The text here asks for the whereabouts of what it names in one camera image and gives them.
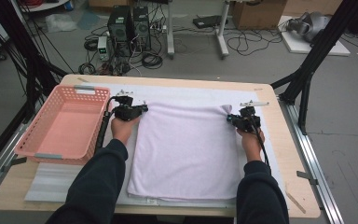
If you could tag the black flat box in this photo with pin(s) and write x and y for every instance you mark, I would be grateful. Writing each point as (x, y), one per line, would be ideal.
(208, 21)

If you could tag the cardboard box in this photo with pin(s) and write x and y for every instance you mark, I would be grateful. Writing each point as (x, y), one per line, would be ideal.
(105, 3)
(313, 6)
(258, 15)

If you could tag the thin wooden stick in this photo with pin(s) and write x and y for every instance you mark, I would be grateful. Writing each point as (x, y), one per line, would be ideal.
(296, 202)

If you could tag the white ribbed foam sheet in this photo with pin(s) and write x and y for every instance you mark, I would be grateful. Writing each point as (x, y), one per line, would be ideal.
(52, 183)

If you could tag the black frame stand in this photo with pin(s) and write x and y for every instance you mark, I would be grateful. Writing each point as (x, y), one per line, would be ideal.
(323, 40)
(21, 40)

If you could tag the clear plastic bag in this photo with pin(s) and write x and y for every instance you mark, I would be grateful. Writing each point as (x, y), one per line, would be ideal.
(59, 23)

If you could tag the grey metal clamp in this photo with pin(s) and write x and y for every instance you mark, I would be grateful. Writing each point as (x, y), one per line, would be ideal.
(306, 176)
(17, 161)

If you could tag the person's left hand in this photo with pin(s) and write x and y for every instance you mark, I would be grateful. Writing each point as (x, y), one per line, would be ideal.
(121, 129)

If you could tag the white floor board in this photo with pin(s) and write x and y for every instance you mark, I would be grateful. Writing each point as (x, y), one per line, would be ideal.
(301, 46)

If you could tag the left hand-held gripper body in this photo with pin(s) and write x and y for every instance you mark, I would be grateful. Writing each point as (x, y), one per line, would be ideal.
(125, 110)

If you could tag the grey rounded device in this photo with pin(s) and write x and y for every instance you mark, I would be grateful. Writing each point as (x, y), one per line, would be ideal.
(312, 26)

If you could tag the pale purple printed towel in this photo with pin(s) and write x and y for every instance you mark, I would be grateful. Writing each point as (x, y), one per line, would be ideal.
(183, 149)

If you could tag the pink plastic basket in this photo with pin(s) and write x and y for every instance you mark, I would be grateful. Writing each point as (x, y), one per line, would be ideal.
(62, 133)

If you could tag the white grid mat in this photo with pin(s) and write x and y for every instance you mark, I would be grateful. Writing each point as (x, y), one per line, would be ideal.
(183, 93)

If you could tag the white power supply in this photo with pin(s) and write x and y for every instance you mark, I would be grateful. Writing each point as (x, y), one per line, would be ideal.
(102, 46)

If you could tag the white desk leg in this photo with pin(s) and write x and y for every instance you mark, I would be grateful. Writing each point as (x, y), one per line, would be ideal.
(221, 34)
(170, 31)

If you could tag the round white table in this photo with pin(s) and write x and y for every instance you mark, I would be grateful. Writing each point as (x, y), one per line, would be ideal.
(49, 5)

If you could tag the blue-grey floor sheet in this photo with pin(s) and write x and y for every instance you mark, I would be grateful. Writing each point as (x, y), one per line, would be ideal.
(88, 20)

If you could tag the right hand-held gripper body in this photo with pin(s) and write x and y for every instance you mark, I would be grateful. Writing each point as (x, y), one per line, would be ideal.
(248, 122)

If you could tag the aluminium rail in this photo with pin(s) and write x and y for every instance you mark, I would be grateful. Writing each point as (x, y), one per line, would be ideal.
(317, 174)
(0, 161)

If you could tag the black computer tower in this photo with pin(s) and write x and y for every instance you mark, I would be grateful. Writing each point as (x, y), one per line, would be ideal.
(141, 28)
(119, 28)

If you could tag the white power strip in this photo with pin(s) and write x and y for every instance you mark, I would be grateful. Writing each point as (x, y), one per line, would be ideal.
(158, 28)

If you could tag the person's right hand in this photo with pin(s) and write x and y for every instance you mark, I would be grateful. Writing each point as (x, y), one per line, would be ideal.
(251, 145)

